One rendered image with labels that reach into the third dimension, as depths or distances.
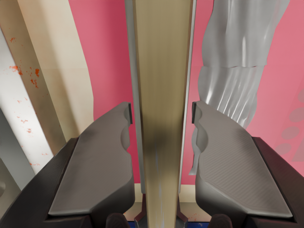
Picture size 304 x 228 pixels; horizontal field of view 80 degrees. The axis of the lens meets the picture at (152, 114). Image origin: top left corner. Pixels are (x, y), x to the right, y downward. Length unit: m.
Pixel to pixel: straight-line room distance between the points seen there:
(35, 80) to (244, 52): 0.23
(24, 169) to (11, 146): 0.28
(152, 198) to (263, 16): 0.20
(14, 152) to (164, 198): 1.89
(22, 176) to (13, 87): 2.02
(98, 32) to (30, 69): 0.08
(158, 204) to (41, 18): 0.21
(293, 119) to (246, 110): 0.07
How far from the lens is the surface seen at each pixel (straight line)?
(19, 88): 0.23
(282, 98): 0.28
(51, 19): 0.23
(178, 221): 0.29
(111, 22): 0.21
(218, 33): 0.21
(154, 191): 0.17
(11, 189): 0.34
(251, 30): 0.22
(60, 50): 0.23
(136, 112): 0.19
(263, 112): 0.28
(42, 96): 0.25
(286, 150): 0.34
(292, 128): 0.31
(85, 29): 0.22
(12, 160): 2.11
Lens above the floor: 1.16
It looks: 59 degrees down
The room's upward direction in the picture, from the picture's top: 178 degrees counter-clockwise
